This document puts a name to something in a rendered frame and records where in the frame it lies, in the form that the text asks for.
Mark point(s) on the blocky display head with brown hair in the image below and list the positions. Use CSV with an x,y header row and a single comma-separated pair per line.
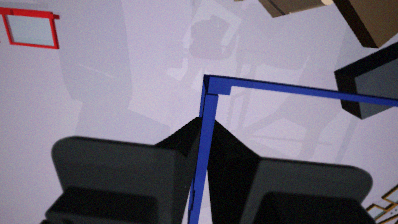
x,y
374,22

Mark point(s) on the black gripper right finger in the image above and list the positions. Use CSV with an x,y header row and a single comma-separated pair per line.
x,y
238,179

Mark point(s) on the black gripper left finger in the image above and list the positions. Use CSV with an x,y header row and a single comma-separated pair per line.
x,y
164,170

